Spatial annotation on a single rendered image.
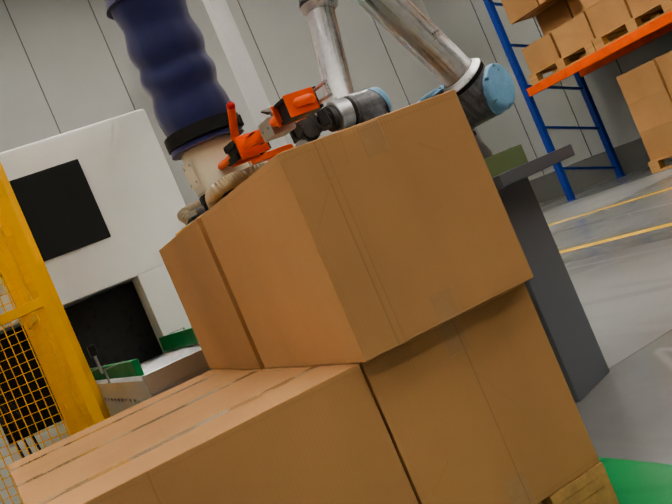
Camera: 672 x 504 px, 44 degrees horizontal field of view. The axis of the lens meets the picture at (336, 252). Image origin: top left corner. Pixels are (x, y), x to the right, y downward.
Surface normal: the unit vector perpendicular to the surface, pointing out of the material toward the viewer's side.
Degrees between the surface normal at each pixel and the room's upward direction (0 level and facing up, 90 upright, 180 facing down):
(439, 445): 90
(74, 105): 90
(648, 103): 90
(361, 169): 90
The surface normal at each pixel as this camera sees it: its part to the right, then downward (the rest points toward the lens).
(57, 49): 0.43, -0.17
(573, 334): 0.68, -0.28
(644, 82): -0.82, 0.36
